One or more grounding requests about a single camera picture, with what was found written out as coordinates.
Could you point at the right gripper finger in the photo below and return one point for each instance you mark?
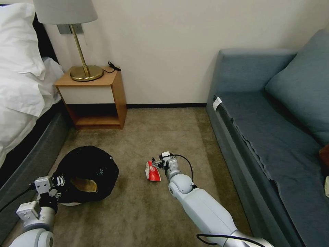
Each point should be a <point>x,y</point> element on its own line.
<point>155,160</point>
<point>157,166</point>

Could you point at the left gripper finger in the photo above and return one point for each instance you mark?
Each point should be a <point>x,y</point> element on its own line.
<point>57,194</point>
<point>59,180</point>

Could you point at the red snack wrapper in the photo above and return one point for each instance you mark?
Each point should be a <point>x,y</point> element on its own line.
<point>153,175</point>

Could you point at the trash bin with black liner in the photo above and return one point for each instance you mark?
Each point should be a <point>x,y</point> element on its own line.
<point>102,177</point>

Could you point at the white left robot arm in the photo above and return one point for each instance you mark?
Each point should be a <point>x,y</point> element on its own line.
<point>38,226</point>

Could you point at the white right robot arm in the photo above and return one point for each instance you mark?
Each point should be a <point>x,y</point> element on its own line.
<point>203,205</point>

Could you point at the grey bed base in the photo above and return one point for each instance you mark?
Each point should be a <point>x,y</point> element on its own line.
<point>30,151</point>

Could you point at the white sofa tag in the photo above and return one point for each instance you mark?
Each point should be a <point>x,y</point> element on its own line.
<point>217,103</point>

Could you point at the white duvet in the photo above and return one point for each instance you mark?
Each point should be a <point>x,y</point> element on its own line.
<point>20,103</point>

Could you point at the wooden nightstand with white drawer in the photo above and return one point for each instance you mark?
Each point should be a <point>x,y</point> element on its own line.
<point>87,95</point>

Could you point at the blue sofa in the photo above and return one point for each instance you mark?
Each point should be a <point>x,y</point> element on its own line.
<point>257,128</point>

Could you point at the brass lamp with grey shade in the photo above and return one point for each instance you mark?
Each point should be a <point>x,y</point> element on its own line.
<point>86,73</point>

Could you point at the dark headboard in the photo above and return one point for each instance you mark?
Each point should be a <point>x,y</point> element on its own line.
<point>47,43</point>

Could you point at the white pillow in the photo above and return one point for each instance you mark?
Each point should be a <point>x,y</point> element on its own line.
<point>18,41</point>

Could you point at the blue sofa cushion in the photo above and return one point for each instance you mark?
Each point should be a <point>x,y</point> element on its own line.
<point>300,95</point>

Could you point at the brown item on sofa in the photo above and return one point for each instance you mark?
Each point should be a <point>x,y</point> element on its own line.
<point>325,155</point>

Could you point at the white item on sofa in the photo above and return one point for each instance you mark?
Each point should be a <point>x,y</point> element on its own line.
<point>327,186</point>

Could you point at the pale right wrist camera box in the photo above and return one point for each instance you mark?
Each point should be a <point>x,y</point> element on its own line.
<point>165,154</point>

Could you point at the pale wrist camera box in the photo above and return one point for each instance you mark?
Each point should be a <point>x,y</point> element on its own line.
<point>43,184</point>
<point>165,154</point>

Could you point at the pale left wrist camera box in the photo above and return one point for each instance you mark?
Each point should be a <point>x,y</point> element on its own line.
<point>43,184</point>

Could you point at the grey wall switch plate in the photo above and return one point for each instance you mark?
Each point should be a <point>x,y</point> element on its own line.
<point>64,29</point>

